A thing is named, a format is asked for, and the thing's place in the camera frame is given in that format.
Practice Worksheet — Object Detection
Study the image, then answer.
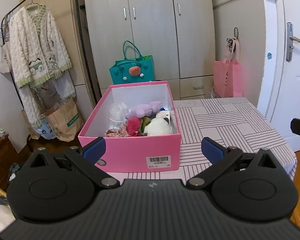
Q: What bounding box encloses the red strawberry plush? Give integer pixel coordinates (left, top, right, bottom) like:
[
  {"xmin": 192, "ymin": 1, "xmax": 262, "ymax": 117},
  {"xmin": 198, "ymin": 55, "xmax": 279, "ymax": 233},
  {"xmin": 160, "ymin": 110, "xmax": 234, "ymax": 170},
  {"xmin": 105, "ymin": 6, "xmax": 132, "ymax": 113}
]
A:
[{"xmin": 126, "ymin": 117, "xmax": 142, "ymax": 137}]

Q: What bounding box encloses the clear plastic bag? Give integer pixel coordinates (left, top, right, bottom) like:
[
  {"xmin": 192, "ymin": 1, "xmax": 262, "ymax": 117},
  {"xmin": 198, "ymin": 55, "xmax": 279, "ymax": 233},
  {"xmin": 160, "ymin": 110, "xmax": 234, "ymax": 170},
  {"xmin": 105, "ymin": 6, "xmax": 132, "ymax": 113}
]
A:
[{"xmin": 109, "ymin": 103, "xmax": 128, "ymax": 129}]

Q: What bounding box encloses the purple plush toy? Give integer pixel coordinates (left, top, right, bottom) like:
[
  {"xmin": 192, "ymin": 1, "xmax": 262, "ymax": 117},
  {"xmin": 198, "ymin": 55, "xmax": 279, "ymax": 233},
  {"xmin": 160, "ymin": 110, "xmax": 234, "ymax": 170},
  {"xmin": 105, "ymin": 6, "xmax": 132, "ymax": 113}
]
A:
[{"xmin": 126, "ymin": 101, "xmax": 162, "ymax": 119}]

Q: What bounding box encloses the striped table cloth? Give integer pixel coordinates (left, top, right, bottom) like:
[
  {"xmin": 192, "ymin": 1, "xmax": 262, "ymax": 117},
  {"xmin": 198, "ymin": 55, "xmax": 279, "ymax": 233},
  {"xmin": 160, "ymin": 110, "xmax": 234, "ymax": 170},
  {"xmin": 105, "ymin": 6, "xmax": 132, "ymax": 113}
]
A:
[{"xmin": 112, "ymin": 98, "xmax": 297, "ymax": 182}]

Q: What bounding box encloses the wall hook with keyring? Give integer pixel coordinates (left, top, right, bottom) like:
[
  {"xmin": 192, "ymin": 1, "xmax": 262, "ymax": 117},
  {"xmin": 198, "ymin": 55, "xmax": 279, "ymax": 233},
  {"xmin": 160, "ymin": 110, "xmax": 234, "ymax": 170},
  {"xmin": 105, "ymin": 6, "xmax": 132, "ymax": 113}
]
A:
[{"xmin": 226, "ymin": 27, "xmax": 239, "ymax": 52}]

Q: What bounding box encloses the black clothes rack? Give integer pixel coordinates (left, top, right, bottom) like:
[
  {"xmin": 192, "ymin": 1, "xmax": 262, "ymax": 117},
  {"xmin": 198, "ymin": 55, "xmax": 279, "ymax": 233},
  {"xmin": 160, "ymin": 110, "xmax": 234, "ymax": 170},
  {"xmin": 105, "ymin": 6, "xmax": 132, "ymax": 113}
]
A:
[{"xmin": 0, "ymin": 0, "xmax": 60, "ymax": 145}]

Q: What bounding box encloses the pink floral scrunchie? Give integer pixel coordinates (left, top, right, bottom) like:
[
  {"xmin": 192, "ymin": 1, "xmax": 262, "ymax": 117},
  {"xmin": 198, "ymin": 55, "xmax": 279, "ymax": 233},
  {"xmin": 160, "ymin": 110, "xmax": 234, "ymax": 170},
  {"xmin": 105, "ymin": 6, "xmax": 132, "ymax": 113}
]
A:
[{"xmin": 105, "ymin": 126, "xmax": 130, "ymax": 138}]

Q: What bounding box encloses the green soft object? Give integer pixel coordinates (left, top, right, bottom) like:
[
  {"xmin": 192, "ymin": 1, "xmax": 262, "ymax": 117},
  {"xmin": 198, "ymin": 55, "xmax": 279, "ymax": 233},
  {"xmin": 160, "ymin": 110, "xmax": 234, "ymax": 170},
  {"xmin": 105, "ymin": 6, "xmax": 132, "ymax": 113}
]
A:
[{"xmin": 140, "ymin": 116, "xmax": 151, "ymax": 133}]

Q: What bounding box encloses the pink paper gift bag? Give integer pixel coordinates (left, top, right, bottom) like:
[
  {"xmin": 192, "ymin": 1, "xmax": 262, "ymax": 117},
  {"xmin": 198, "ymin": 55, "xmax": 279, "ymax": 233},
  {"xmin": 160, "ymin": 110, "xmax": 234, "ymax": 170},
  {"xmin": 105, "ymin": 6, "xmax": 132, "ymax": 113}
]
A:
[{"xmin": 213, "ymin": 40, "xmax": 243, "ymax": 98}]

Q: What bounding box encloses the cream green knit cardigan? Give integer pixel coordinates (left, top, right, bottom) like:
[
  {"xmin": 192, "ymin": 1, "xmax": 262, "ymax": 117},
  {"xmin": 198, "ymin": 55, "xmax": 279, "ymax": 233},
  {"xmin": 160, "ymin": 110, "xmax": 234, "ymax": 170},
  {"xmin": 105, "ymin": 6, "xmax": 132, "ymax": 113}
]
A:
[{"xmin": 9, "ymin": 4, "xmax": 72, "ymax": 88}]

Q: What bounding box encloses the white door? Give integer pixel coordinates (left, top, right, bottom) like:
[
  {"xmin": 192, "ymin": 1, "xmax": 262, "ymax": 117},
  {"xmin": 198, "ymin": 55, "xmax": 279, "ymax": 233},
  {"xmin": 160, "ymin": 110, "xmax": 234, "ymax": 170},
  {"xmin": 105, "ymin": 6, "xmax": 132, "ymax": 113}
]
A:
[{"xmin": 257, "ymin": 0, "xmax": 300, "ymax": 152}]

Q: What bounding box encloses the metal door handle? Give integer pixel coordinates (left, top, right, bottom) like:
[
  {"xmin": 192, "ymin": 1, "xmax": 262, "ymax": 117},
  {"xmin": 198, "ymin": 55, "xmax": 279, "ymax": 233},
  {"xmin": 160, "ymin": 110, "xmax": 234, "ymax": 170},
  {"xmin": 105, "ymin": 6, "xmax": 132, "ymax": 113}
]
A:
[{"xmin": 286, "ymin": 22, "xmax": 300, "ymax": 62}]

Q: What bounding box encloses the white brown plush toy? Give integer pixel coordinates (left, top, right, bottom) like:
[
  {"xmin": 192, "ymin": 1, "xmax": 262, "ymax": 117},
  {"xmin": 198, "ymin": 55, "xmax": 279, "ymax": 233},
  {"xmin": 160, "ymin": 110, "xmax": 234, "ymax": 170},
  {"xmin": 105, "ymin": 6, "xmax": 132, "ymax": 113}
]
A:
[{"xmin": 143, "ymin": 111, "xmax": 172, "ymax": 136}]

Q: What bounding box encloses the teal felt tote bag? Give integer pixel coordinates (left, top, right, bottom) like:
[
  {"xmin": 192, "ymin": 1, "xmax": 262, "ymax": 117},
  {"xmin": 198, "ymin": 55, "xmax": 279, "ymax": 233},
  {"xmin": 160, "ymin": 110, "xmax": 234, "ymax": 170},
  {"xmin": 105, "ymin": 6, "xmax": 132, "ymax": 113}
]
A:
[{"xmin": 109, "ymin": 40, "xmax": 155, "ymax": 85}]

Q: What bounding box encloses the brown paper bag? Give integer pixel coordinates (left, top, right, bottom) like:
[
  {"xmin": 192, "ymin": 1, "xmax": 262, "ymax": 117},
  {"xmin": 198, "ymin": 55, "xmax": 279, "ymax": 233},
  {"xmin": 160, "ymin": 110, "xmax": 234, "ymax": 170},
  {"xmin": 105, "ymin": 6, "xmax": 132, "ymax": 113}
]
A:
[{"xmin": 45, "ymin": 98, "xmax": 84, "ymax": 142}]

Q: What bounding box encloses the beige wardrobe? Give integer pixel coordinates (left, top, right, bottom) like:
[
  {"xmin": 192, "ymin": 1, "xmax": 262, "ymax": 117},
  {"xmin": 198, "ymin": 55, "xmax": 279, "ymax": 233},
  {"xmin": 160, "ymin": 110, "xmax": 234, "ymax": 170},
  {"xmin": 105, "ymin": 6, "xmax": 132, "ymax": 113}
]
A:
[{"xmin": 85, "ymin": 0, "xmax": 215, "ymax": 100}]

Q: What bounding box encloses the pink cardboard box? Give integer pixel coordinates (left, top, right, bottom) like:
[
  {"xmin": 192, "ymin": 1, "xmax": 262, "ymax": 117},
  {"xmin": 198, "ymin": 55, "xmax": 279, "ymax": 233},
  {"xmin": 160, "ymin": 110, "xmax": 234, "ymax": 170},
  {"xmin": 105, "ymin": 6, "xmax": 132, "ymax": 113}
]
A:
[{"xmin": 78, "ymin": 81, "xmax": 181, "ymax": 173}]

